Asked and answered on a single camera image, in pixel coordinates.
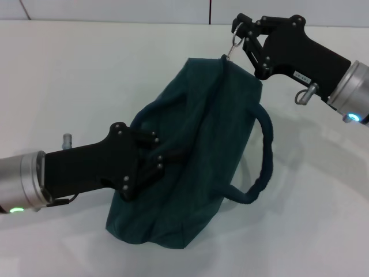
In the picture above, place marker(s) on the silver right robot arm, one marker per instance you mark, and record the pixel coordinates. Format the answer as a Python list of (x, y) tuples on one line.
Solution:
[(351, 92)]

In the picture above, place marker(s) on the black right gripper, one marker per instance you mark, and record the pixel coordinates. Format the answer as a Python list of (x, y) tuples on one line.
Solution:
[(299, 54)]

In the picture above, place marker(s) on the dark teal fabric bag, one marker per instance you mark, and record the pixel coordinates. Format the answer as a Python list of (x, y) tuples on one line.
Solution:
[(190, 161)]

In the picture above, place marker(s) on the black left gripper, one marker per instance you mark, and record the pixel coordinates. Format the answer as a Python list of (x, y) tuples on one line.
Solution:
[(89, 170)]

